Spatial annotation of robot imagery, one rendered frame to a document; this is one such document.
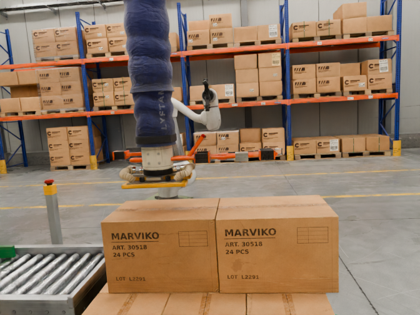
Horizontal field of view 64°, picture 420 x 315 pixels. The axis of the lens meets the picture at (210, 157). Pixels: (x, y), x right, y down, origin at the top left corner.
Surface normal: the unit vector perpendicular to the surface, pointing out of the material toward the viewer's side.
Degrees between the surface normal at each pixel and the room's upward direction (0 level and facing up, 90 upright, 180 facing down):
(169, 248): 90
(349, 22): 88
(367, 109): 90
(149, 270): 90
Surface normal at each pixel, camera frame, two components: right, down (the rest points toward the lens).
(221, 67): -0.08, 0.15
